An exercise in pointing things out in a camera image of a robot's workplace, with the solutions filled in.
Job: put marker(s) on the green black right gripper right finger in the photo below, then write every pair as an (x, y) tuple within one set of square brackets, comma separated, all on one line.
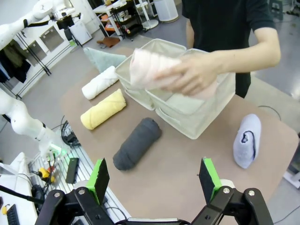
[(208, 180)]

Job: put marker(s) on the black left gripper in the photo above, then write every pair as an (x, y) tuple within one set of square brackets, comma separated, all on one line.
[(65, 24)]

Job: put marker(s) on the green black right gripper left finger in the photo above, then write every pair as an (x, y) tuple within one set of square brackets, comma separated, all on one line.
[(99, 180)]

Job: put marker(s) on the lavender towel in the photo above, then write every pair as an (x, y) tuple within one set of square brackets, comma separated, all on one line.
[(241, 157)]

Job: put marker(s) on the dark grey towel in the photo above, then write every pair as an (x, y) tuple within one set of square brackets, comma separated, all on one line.
[(136, 145)]

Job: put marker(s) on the pink towel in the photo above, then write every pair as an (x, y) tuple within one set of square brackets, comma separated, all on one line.
[(150, 68)]

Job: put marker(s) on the person's left forearm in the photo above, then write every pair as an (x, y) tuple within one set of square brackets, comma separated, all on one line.
[(253, 58)]

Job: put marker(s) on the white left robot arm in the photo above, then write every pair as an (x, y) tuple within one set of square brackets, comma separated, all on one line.
[(21, 117)]

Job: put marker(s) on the person's right forearm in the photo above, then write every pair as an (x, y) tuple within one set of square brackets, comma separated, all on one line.
[(189, 35)]

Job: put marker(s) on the person's left hand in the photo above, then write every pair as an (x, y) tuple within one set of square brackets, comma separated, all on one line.
[(199, 75)]

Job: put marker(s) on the small white cabinet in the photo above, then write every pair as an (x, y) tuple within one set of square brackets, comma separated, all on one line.
[(82, 32)]

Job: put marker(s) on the black rectangular box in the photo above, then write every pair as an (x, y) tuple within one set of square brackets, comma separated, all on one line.
[(72, 170)]

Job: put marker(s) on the white shelf table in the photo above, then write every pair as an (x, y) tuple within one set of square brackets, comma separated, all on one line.
[(105, 10)]

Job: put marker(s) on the brown cloth on floor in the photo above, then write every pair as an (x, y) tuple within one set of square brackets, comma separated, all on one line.
[(109, 42)]

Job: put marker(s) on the teal folded towel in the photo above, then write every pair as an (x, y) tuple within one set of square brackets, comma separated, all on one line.
[(100, 58)]

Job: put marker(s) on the black clothes rack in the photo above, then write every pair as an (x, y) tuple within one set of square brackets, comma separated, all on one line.
[(35, 63)]

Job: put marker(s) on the yellow tool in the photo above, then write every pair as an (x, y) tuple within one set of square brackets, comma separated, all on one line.
[(45, 174)]

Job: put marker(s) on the beige fabric storage bin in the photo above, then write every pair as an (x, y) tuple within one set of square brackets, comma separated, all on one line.
[(187, 122), (140, 98)]

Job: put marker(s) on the dark hanging clothes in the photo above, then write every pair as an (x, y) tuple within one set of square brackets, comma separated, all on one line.
[(14, 61)]

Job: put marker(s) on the black trolley cart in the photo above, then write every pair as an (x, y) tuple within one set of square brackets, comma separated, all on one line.
[(131, 28)]

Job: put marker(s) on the white rolled towel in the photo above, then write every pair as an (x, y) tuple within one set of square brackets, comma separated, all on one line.
[(98, 84)]

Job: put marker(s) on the yellow rolled towel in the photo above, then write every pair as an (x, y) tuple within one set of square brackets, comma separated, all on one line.
[(103, 110)]

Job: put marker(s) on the white round stand base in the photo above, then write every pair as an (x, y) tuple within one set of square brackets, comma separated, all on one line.
[(151, 24)]

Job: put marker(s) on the black keyboard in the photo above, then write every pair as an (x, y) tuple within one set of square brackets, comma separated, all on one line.
[(12, 214)]

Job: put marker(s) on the white cylindrical air purifier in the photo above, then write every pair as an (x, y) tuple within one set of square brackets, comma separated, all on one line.
[(165, 9)]

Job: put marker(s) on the seated person in black shirt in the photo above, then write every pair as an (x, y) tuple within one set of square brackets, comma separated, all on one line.
[(222, 23)]

